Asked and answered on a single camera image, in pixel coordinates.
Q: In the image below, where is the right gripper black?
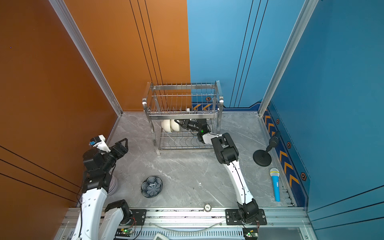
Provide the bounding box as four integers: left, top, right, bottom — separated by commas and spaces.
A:
175, 118, 202, 133

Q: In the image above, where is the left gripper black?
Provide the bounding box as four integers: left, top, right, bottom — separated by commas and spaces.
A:
101, 138, 128, 174

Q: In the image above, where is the stainless steel dish rack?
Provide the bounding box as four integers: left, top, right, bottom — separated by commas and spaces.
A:
142, 81, 224, 155

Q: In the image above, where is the cream white bowl top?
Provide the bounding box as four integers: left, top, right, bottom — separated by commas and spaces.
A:
162, 120, 172, 133

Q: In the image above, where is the cream white bowl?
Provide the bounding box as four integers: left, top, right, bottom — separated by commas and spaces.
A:
162, 120, 172, 133
170, 120, 181, 132

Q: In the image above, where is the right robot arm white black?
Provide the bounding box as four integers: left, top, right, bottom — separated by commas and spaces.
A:
173, 119, 260, 224

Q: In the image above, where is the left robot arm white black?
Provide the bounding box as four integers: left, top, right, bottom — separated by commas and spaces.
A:
72, 135, 132, 240

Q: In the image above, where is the lilac bowl lower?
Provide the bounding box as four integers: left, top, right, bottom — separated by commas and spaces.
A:
108, 176, 118, 196

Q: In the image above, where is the dark blue patterned bowl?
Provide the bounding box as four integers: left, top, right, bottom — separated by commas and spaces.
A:
141, 176, 163, 198

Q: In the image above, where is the green circuit board left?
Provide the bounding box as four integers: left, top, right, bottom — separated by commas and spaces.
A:
115, 228, 135, 239

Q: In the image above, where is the green circuit board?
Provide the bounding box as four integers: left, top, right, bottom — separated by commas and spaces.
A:
115, 228, 135, 239
243, 228, 259, 240

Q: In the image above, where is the black microphone stand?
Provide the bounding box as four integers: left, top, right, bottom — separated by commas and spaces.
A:
253, 131, 281, 167

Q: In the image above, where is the small round silver knob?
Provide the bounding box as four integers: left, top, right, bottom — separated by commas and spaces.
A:
204, 204, 212, 212

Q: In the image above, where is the blue toy microphone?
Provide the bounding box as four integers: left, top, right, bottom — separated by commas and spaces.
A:
270, 168, 281, 202

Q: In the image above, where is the green circuit board right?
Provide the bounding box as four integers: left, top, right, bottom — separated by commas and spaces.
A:
243, 228, 259, 240

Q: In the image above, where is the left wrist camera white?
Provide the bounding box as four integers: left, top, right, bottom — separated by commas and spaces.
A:
90, 135, 111, 153

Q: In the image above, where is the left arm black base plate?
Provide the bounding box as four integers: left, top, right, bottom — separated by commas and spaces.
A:
120, 209, 147, 227

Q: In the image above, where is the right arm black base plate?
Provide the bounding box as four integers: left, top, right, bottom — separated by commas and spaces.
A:
225, 209, 268, 226

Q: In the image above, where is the aluminium front rail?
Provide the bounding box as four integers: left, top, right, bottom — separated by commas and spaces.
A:
55, 207, 317, 240

